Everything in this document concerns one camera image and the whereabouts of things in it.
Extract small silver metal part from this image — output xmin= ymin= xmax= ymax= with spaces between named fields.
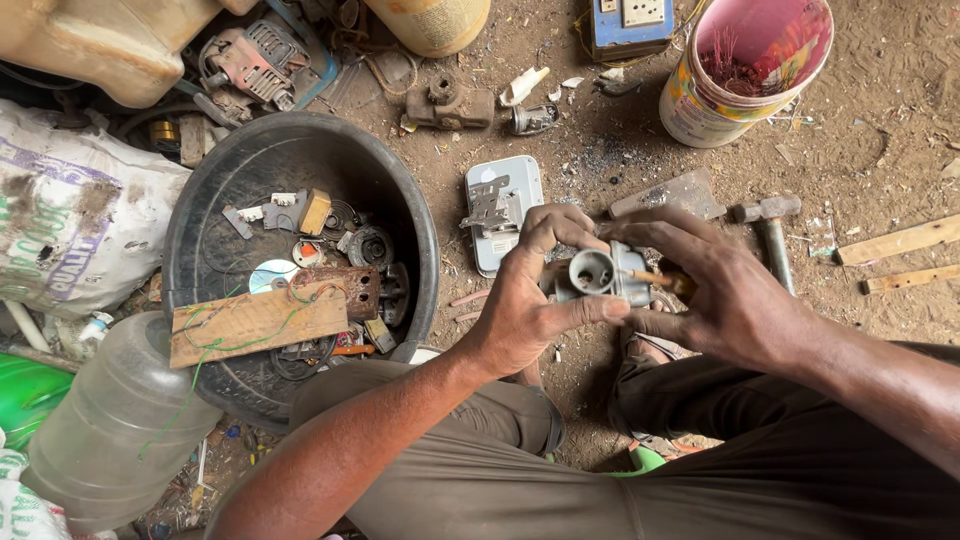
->
xmin=509 ymin=102 xmax=562 ymax=138

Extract clear plastic water bottle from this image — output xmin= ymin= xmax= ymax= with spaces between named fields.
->
xmin=20 ymin=310 xmax=226 ymax=535

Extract blue metal frame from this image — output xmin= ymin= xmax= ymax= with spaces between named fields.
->
xmin=264 ymin=0 xmax=340 ymax=111

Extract round black metal rotor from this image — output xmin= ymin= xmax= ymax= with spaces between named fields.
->
xmin=346 ymin=225 xmax=396 ymax=272

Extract wooden board with wires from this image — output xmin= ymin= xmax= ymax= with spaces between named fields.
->
xmin=169 ymin=280 xmax=351 ymax=371

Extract green-printed white sack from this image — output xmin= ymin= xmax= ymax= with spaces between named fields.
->
xmin=0 ymin=429 xmax=74 ymax=540

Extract yellow-handled screwdriver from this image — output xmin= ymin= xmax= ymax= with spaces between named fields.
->
xmin=626 ymin=267 xmax=696 ymax=298

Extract black plastic basin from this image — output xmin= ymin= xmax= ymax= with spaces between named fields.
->
xmin=161 ymin=111 xmax=441 ymax=434

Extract short wooden strip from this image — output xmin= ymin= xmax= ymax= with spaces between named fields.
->
xmin=860 ymin=263 xmax=960 ymax=296

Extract silver metal bracket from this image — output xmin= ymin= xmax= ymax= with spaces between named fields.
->
xmin=459 ymin=174 xmax=516 ymax=232

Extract broken white plastic piece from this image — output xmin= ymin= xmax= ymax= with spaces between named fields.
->
xmin=498 ymin=66 xmax=552 ymax=108

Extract beige plastic tank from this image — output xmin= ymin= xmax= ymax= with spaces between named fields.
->
xmin=0 ymin=0 xmax=261 ymax=111

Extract green plastic container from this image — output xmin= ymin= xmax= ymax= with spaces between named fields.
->
xmin=0 ymin=352 xmax=77 ymax=453

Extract flat grey metal plate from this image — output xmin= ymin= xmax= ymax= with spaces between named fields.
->
xmin=608 ymin=165 xmax=728 ymax=223

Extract pink plastic bucket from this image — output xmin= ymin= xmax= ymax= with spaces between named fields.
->
xmin=659 ymin=0 xmax=836 ymax=150

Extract long wooden strip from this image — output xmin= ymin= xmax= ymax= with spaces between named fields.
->
xmin=835 ymin=213 xmax=960 ymax=268

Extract white and orange round part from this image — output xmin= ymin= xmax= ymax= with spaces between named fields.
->
xmin=291 ymin=240 xmax=328 ymax=270

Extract metal hammer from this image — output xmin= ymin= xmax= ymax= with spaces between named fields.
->
xmin=732 ymin=194 xmax=803 ymax=298

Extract black metal gear part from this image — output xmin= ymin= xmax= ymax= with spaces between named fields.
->
xmin=378 ymin=261 xmax=412 ymax=328

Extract black rubber ring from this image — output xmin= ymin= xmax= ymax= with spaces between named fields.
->
xmin=269 ymin=336 xmax=339 ymax=383

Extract person's right hand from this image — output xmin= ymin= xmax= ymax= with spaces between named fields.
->
xmin=600 ymin=206 xmax=819 ymax=373

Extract small engine block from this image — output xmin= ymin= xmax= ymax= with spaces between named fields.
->
xmin=198 ymin=18 xmax=313 ymax=115

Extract printed white sack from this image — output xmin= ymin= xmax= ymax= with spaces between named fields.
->
xmin=0 ymin=98 xmax=193 ymax=321

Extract person's olive trousers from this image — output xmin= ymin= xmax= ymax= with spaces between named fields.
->
xmin=288 ymin=341 xmax=960 ymax=540

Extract yellow rectangular block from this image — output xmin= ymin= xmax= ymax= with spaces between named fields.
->
xmin=298 ymin=187 xmax=333 ymax=237

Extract white plastic pipe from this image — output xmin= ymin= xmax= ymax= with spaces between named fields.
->
xmin=0 ymin=300 xmax=54 ymax=355

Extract grey metal carburetor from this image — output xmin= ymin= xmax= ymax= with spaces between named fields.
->
xmin=540 ymin=240 xmax=655 ymax=309

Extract shiny compact disc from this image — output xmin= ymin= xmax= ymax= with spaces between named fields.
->
xmin=247 ymin=258 xmax=302 ymax=296

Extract blue switch socket box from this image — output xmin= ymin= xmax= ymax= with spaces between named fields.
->
xmin=589 ymin=0 xmax=677 ymax=63

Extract brass ring part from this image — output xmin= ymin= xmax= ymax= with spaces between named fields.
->
xmin=147 ymin=119 xmax=182 ymax=156

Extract rusty metal bracket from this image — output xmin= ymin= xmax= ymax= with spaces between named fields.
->
xmin=303 ymin=265 xmax=383 ymax=323

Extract grey circuit plate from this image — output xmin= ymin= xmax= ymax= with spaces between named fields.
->
xmin=221 ymin=190 xmax=309 ymax=240

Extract person's left hand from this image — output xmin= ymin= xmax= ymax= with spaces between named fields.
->
xmin=457 ymin=202 xmax=631 ymax=381

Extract yellow plastic canister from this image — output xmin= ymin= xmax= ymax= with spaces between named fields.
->
xmin=363 ymin=0 xmax=493 ymax=60

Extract rusty metal cylinder part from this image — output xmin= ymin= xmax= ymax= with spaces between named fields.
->
xmin=404 ymin=71 xmax=497 ymax=132

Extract green plastic stool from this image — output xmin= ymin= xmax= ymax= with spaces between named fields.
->
xmin=603 ymin=445 xmax=669 ymax=479

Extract person's sandal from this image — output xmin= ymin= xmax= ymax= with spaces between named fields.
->
xmin=619 ymin=298 xmax=687 ymax=363

